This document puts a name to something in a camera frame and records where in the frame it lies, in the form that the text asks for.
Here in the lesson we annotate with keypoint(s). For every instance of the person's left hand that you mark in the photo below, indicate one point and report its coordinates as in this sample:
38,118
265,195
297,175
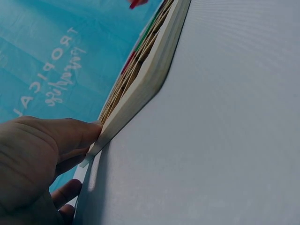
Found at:
25,168

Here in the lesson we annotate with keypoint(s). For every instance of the row of wooden tiles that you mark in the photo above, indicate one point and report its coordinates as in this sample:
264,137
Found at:
143,51

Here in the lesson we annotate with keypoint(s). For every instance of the red flat piece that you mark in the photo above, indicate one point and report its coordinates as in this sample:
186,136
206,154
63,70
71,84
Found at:
136,3

